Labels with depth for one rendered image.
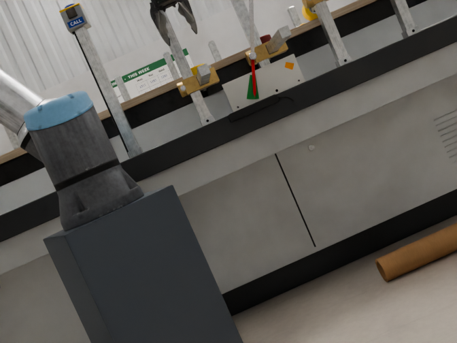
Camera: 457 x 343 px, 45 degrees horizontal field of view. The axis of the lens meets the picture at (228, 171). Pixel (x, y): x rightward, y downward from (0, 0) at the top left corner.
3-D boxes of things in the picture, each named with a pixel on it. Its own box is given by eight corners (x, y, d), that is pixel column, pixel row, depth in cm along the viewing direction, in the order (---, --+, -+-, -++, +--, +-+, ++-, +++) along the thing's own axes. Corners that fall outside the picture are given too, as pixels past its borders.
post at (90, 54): (142, 152, 183) (85, 24, 180) (128, 158, 183) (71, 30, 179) (143, 152, 187) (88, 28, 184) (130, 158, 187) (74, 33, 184)
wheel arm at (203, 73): (212, 75, 158) (206, 61, 158) (201, 79, 158) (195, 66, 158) (209, 89, 201) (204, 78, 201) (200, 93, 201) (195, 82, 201)
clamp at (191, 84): (219, 80, 182) (213, 66, 182) (181, 96, 182) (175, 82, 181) (219, 82, 188) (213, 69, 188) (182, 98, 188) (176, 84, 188)
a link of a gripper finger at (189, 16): (194, 31, 145) (171, 4, 145) (196, 35, 151) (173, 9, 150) (204, 23, 145) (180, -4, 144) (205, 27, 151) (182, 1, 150)
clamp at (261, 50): (288, 49, 184) (282, 35, 183) (251, 65, 183) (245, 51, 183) (285, 52, 189) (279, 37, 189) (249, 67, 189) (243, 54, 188)
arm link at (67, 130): (52, 185, 114) (15, 106, 113) (54, 186, 130) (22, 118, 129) (121, 156, 118) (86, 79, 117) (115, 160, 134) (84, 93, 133)
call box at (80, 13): (88, 24, 178) (78, 2, 178) (69, 33, 178) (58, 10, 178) (92, 28, 185) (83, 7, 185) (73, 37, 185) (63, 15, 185)
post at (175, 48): (219, 135, 184) (160, -1, 181) (209, 139, 184) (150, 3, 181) (219, 135, 188) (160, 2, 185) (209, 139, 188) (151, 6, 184)
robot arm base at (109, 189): (156, 191, 120) (137, 149, 120) (75, 229, 111) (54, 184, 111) (129, 199, 137) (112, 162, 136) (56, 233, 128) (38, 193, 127)
